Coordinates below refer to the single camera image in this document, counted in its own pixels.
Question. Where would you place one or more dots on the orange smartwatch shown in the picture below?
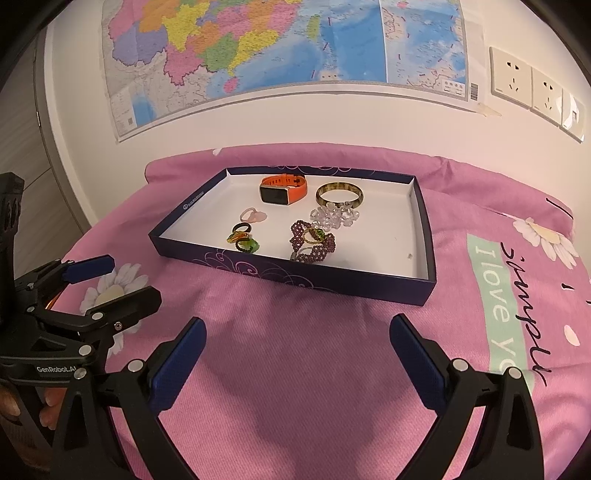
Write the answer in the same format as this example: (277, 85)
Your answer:
(274, 194)

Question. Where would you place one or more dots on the white wall socket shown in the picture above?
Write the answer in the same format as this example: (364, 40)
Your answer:
(547, 94)
(573, 115)
(510, 78)

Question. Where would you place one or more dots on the grey wooden cabinet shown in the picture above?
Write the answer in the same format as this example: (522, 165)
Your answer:
(37, 161)

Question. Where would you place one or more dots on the person's left hand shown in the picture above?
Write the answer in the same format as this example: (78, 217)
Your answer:
(51, 406)

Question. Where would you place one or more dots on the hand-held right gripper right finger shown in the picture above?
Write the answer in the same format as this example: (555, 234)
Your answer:
(415, 360)

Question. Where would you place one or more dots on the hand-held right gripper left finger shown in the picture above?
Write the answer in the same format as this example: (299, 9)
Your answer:
(178, 360)

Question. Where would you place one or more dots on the pink flower print blanket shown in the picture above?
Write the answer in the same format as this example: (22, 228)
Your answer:
(300, 369)

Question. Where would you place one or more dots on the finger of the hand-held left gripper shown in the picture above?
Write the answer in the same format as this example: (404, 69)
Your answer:
(129, 304)
(90, 268)

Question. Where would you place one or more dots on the navy cardboard box tray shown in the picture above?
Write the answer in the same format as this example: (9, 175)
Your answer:
(383, 230)

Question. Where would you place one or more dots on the colourful wall map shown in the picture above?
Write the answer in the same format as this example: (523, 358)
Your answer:
(277, 37)

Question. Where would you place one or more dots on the tortoiseshell bangle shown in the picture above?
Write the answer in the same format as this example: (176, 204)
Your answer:
(323, 199)

